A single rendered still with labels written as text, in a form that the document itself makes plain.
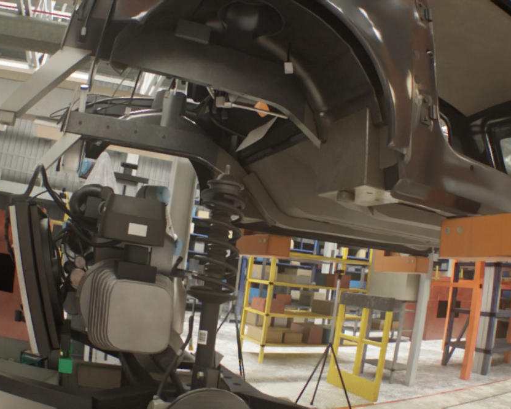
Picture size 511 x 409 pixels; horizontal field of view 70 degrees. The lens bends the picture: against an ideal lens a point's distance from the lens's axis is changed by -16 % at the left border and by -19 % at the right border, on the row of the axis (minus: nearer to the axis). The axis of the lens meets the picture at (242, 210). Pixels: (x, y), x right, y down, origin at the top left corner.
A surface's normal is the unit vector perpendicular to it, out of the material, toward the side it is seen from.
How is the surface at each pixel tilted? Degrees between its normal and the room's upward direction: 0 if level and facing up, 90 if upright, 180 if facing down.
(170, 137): 90
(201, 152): 90
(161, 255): 90
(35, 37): 90
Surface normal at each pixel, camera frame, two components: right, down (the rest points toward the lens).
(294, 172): 0.22, 0.12
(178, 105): 0.62, -0.08
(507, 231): -0.92, -0.17
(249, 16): 0.10, -0.07
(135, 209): 0.40, -0.27
